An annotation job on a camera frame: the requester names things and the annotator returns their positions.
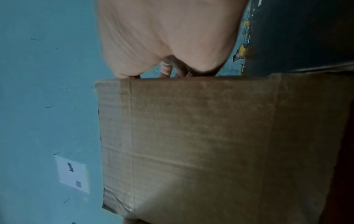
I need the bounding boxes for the white paper label on wall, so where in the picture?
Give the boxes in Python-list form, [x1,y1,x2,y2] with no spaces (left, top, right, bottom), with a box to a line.
[54,155,90,194]

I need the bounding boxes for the brown cardboard box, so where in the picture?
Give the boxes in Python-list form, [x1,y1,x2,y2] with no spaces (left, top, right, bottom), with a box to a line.
[94,64,354,224]

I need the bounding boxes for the person's right hand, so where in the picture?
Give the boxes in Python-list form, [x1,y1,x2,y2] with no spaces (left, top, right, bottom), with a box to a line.
[95,0,250,79]

